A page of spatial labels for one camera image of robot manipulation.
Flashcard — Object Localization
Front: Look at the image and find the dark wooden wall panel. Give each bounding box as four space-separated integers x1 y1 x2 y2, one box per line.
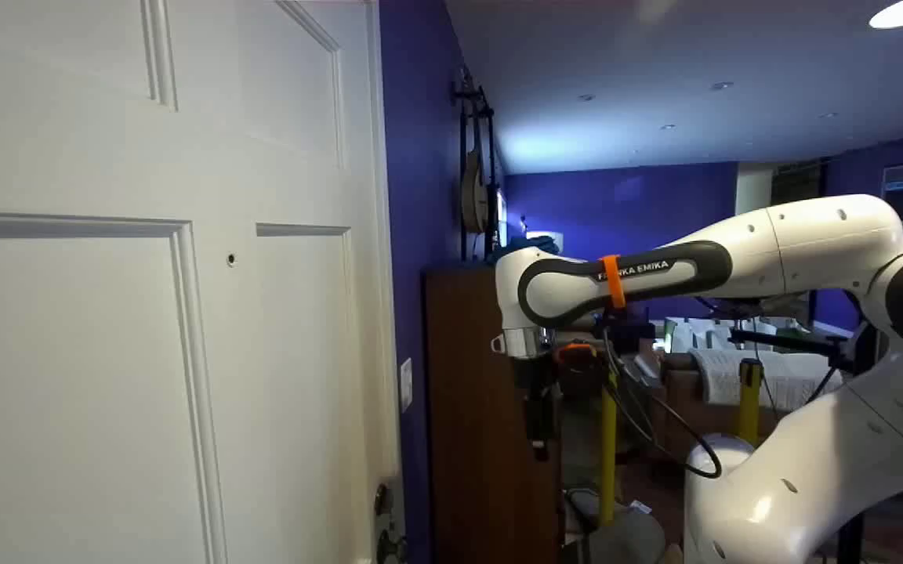
768 155 828 211

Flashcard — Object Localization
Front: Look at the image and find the black metal wall ornament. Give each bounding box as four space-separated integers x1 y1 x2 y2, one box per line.
448 73 507 262

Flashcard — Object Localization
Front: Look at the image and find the brown wooden cabinet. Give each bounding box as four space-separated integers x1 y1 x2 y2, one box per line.
419 262 565 564

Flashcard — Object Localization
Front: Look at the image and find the white panel door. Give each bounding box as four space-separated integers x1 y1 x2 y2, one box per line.
0 0 405 564

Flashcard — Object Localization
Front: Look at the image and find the round brass door knob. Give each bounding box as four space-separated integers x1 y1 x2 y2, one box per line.
374 526 410 564

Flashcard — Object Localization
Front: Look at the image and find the small brass deadbolt knob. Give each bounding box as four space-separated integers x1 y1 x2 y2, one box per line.
368 481 400 523

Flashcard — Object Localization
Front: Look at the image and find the grey stand base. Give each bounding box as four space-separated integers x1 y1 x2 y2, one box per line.
557 490 672 564

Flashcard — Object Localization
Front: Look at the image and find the short yellow pole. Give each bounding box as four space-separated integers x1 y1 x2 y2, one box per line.
735 357 768 449

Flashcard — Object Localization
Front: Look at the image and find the white covered table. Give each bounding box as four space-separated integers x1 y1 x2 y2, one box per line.
668 314 853 414

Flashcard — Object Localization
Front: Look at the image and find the tall yellow pole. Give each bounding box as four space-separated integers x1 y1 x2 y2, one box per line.
596 357 623 526

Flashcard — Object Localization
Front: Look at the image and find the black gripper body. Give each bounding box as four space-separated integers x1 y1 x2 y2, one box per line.
520 357 560 462

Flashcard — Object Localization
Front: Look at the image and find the orange camera mount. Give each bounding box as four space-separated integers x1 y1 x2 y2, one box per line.
553 339 603 368

